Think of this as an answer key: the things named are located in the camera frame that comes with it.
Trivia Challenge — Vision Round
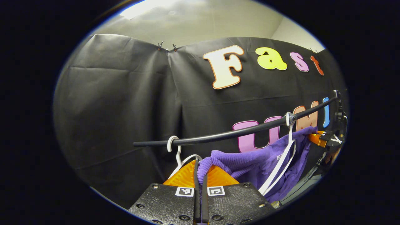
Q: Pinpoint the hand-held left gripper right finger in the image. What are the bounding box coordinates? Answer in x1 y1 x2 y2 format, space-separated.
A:
202 165 277 225

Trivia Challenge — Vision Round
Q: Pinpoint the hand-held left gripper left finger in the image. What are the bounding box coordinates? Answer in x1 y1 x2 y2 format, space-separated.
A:
129 157 201 224

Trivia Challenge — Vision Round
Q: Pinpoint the white clothes hanger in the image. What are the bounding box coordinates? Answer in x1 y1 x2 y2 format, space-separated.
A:
258 112 297 196

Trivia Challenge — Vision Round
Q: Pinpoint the purple ribbed shirt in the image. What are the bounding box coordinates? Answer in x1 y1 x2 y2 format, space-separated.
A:
197 126 319 203

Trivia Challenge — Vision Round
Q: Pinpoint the empty white hanger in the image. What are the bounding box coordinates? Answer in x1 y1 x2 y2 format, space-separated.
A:
167 135 203 179

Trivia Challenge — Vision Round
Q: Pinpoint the black clothes rack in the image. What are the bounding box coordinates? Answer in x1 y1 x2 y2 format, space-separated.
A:
133 90 348 148

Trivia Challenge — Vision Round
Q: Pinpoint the black backdrop cloth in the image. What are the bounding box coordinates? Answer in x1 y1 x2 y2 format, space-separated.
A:
52 33 349 210

